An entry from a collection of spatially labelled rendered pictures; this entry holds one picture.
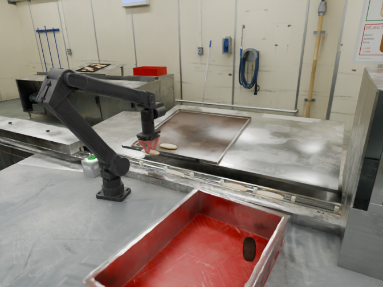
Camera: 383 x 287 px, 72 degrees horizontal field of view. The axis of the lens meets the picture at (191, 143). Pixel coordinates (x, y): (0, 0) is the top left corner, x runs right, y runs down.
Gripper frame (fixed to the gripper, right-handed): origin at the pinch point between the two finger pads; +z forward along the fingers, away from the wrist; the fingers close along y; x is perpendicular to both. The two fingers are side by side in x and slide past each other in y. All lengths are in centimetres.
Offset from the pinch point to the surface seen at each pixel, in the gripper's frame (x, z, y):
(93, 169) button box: 20.8, 7.1, -16.6
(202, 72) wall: 157, 10, 369
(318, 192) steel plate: -72, 11, 16
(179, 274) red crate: -43, 10, -45
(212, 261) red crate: -49, 10, -38
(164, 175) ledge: -12.3, 6.9, -6.5
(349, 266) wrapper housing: -83, 9, -23
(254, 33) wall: 63, -55, 370
